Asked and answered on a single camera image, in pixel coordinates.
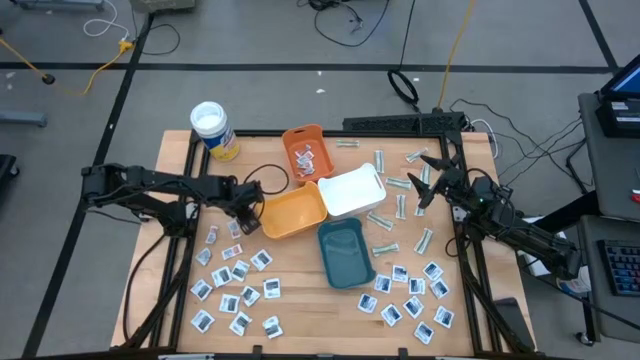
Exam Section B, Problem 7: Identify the black monitor blue screen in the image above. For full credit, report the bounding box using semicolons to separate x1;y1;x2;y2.
599;64;640;101

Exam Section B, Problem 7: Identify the black box device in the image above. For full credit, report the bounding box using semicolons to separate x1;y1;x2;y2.
594;97;640;140

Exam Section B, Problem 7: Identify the black floor cable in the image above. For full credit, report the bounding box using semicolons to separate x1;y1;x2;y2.
297;0;391;49
132;22;181;56
448;97;586;174

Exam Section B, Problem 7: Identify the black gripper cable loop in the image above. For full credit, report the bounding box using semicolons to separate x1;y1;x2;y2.
243;163;291;197

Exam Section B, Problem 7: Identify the black flat pedal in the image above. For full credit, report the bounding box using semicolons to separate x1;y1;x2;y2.
492;297;536;351

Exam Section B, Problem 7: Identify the black computer keyboard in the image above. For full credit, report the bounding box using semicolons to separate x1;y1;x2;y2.
596;238;640;298

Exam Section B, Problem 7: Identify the teal plastic bin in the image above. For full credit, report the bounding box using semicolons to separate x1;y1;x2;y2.
316;216;377;290

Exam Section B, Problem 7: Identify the white floor cable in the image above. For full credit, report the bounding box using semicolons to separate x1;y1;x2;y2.
469;118;499;159
82;0;132;41

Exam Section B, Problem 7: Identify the orange plastic bin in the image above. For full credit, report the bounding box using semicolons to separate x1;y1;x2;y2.
281;123;336;185

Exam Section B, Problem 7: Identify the grey desk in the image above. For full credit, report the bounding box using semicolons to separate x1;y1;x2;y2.
578;92;640;221
577;214;640;344

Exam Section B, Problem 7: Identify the white plastic bin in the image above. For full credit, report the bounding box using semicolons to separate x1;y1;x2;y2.
317;162;388;219

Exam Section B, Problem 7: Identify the yellow hanging cord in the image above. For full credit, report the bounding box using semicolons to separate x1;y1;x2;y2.
436;0;476;111
0;37;49;79

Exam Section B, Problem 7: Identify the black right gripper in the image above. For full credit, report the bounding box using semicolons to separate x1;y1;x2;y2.
406;154;474;210

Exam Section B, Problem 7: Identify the yellow plastic bin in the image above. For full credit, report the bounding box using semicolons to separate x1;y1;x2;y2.
258;180;329;240

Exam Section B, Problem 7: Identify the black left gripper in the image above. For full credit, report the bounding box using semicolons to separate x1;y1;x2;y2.
230;179;267;236

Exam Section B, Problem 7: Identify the black desk crossbar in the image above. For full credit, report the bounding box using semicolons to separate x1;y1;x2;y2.
529;189;601;232

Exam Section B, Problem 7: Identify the black cable with coil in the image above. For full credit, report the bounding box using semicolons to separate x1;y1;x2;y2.
387;0;421;114

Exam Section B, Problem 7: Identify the Lysol disinfecting wipes canister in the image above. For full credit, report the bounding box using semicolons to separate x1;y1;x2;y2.
555;265;592;296
189;100;241;162

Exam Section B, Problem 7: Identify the grey metal floor foot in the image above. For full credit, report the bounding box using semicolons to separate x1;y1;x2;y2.
0;110;49;129
9;0;106;12

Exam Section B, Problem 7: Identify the yellow extension cable with plug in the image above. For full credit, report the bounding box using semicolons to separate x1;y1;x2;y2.
52;39;136;97

